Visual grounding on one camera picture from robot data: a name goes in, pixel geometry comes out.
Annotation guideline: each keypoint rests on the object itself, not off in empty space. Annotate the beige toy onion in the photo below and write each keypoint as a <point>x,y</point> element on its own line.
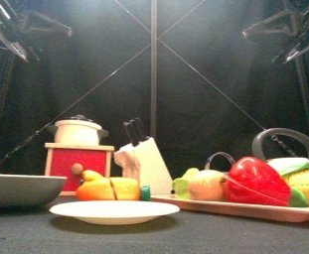
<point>208,185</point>

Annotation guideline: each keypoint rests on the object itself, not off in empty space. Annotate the yellow orange toy pepper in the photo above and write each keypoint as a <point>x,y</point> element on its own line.
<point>104,189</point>

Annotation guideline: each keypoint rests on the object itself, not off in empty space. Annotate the white toy cooking pot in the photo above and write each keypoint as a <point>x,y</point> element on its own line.
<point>77,134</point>

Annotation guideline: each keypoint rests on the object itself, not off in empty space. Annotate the black pot lid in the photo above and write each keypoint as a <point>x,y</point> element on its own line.
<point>80,118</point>

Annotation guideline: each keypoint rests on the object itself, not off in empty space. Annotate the pink tray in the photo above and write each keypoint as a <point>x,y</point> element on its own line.
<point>250,209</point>

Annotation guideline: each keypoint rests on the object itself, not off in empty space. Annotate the small green toy piece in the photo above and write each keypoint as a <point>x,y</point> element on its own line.
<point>145,193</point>

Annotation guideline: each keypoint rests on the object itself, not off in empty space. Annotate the white toy knife block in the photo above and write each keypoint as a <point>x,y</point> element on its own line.
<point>154,168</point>

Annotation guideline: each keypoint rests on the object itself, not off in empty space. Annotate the white plate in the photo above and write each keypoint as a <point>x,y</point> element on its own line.
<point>114,211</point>

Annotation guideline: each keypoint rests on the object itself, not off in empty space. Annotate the red toy bell pepper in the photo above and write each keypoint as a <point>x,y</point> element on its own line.
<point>254,182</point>

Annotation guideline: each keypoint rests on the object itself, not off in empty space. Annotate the dark side frame pole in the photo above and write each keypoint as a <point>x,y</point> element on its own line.
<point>304,99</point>

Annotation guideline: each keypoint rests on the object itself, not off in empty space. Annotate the grey bowl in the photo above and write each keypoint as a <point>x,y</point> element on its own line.
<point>19,190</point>

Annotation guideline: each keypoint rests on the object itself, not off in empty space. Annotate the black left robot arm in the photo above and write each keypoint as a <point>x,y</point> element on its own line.
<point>11,10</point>

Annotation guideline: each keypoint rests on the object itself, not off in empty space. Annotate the vertical metal frame pole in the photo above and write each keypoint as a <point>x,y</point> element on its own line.
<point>154,82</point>

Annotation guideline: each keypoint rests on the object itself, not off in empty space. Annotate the green toy lettuce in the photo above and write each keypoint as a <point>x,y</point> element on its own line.
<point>181,188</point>

